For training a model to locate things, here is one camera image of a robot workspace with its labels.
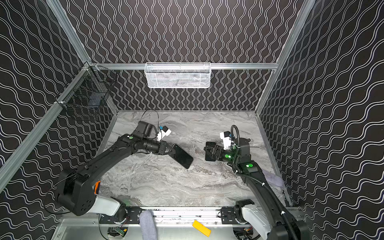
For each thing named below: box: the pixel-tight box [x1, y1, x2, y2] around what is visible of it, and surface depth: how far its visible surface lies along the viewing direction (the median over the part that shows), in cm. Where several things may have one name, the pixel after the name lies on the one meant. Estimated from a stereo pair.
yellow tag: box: [192, 219, 212, 238], surface depth 73 cm
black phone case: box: [168, 143, 194, 169], surface depth 81 cm
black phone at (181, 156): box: [169, 143, 194, 169], surface depth 81 cm
